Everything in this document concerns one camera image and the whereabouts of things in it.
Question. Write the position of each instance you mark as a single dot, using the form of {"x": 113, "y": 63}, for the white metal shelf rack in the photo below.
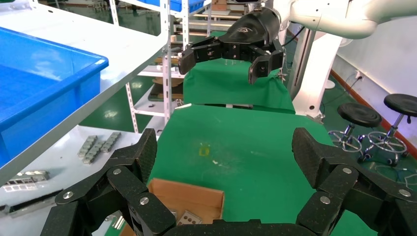
{"x": 97, "y": 35}

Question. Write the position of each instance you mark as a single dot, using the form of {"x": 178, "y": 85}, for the blue storage bin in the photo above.
{"x": 185, "y": 5}

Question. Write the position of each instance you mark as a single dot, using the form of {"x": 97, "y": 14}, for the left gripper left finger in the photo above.
{"x": 130, "y": 182}

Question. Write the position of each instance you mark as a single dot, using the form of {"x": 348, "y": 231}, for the small ribbed metal part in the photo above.
{"x": 94, "y": 152}
{"x": 110, "y": 141}
{"x": 88, "y": 146}

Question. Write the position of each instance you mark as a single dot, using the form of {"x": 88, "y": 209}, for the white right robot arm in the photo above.
{"x": 342, "y": 16}

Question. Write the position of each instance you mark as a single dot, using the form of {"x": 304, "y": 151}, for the silver metal IO shield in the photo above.
{"x": 189, "y": 219}
{"x": 173, "y": 214}

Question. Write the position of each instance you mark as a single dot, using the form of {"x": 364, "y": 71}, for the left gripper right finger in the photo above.
{"x": 338, "y": 182}

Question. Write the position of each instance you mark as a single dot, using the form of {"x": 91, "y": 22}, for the white wall socket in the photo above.
{"x": 358, "y": 75}

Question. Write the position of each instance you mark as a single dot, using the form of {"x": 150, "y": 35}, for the open cardboard box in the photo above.
{"x": 189, "y": 198}

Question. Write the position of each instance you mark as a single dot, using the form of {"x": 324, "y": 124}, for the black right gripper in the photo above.
{"x": 254, "y": 29}

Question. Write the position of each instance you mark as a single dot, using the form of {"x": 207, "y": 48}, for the white background storage rack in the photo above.
{"x": 153, "y": 112}

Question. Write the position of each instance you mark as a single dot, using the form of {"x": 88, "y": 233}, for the black stool with chrome base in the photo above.
{"x": 402, "y": 104}
{"x": 358, "y": 114}

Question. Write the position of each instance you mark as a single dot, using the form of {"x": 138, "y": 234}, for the short silver metal strip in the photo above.
{"x": 32, "y": 203}

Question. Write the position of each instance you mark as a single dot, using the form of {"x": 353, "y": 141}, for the blue plastic tray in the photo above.
{"x": 49, "y": 88}

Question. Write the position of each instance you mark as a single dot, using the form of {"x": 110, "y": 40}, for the white base board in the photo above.
{"x": 49, "y": 153}

